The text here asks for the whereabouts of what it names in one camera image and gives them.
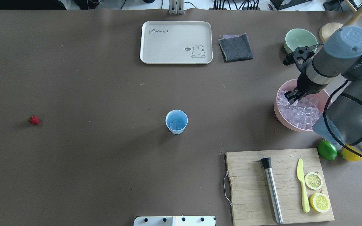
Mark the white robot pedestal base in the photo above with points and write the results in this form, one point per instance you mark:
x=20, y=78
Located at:
x=175, y=221

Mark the steel muddler black tip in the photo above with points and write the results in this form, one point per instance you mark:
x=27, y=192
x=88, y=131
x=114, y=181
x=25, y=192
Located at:
x=266, y=163

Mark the grey folded cloth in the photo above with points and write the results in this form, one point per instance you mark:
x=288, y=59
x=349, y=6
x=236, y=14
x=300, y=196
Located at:
x=235, y=48

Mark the wooden glass drying stand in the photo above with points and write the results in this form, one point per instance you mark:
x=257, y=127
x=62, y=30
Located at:
x=328, y=29

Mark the lemon slice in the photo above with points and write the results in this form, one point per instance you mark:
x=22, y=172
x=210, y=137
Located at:
x=320, y=202
x=313, y=181

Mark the pile of clear ice cubes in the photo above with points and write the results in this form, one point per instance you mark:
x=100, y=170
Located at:
x=303, y=113

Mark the green lime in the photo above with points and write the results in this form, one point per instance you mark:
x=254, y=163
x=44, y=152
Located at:
x=327, y=150

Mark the red strawberry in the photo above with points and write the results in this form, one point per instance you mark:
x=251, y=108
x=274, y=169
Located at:
x=34, y=120

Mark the bamboo cutting board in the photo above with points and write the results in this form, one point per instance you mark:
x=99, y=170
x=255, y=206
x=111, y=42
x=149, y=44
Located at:
x=250, y=196

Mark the light blue cup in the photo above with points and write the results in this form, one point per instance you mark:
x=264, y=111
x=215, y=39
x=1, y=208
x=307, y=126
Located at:
x=176, y=121

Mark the cream rabbit tray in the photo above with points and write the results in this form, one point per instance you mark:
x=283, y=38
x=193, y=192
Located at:
x=176, y=42

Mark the green bowl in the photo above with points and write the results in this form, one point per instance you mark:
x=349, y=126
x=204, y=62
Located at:
x=298, y=38

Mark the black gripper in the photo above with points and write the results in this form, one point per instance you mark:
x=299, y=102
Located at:
x=307, y=86

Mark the whole lemon lower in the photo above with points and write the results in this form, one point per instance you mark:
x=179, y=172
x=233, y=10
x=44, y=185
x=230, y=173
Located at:
x=348, y=155

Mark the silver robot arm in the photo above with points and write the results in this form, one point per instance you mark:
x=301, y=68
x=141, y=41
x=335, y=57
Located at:
x=341, y=120

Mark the pink bowl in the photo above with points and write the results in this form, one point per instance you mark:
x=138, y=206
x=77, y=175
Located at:
x=281, y=121

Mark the lemon slice lower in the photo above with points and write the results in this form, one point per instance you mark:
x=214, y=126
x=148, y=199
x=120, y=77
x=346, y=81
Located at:
x=313, y=181

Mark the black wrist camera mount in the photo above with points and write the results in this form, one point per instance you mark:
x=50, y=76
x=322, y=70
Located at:
x=301, y=57

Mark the lemon slice upper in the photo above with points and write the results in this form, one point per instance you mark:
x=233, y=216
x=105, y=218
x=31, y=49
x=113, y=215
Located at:
x=320, y=202

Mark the yellow plastic knife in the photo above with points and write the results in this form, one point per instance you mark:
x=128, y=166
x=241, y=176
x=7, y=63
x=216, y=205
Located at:
x=300, y=177

